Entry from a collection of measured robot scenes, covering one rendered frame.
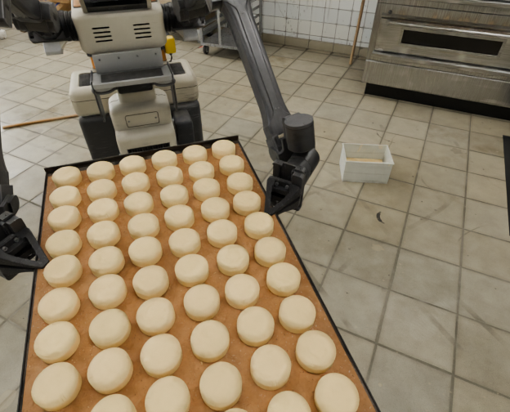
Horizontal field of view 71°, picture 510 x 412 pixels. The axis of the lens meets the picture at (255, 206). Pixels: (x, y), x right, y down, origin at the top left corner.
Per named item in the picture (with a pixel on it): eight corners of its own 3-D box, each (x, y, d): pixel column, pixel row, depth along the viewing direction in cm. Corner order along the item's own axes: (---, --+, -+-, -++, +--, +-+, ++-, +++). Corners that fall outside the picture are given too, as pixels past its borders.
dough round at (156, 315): (182, 322, 50) (180, 315, 48) (149, 344, 47) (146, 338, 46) (164, 297, 52) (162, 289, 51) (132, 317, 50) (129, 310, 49)
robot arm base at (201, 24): (200, 1, 124) (165, 4, 121) (203, -12, 116) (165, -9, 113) (205, 27, 125) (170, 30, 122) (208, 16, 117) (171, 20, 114)
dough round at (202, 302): (226, 308, 51) (226, 301, 50) (196, 329, 49) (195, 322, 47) (208, 284, 54) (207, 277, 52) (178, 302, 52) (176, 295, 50)
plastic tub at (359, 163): (341, 181, 234) (345, 161, 224) (337, 163, 251) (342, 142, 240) (387, 184, 232) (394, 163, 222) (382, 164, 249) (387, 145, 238)
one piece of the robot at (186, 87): (107, 180, 207) (53, 23, 151) (200, 163, 220) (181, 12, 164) (109, 218, 183) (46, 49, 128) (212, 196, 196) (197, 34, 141)
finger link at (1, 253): (20, 272, 52) (-22, 249, 55) (40, 299, 57) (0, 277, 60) (59, 240, 56) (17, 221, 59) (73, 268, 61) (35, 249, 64)
